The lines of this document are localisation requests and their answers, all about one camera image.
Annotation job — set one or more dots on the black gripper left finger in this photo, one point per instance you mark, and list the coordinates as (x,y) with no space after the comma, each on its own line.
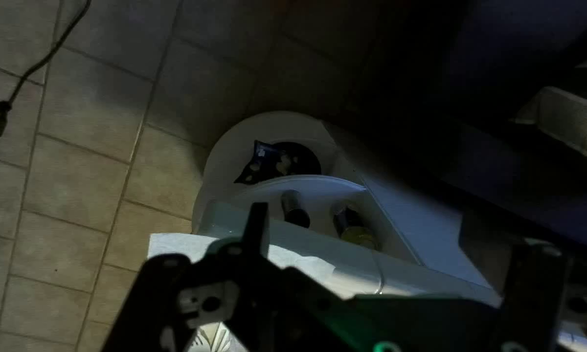
(257,235)

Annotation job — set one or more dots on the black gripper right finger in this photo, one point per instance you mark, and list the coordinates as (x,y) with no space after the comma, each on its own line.
(535,300)

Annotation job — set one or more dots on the small dark bottle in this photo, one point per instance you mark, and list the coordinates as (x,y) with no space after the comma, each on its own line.
(296,212)

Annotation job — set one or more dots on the black crumpled bag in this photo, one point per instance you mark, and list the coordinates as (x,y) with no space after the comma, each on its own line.
(271,163)

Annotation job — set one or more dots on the small yellowish bottle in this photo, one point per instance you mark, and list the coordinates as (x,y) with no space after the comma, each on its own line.
(353,228)

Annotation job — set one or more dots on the white round corner shelf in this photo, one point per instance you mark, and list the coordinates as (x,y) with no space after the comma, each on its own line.
(398,222)

